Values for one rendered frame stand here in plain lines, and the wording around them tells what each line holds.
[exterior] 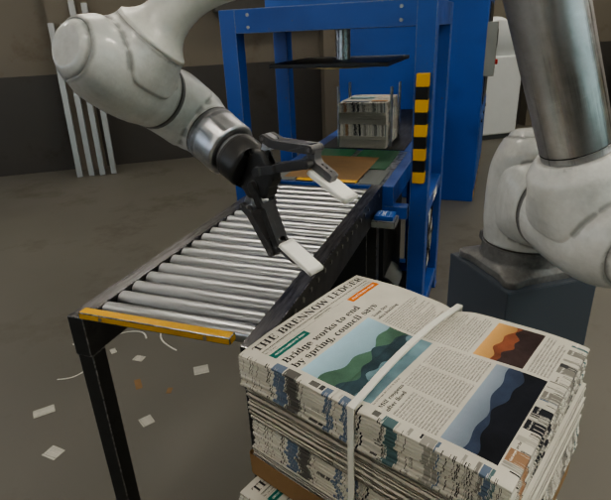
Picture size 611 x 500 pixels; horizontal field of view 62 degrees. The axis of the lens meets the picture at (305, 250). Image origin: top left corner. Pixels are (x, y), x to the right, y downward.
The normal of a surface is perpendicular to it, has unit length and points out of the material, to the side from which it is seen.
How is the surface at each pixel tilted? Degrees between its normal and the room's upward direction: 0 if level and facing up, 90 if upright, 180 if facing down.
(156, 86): 117
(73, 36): 72
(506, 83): 90
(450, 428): 1
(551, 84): 104
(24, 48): 90
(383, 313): 5
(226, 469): 0
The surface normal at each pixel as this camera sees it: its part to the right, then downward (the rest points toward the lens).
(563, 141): -0.55, 0.56
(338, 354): 0.00, -0.90
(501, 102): 0.27, 0.37
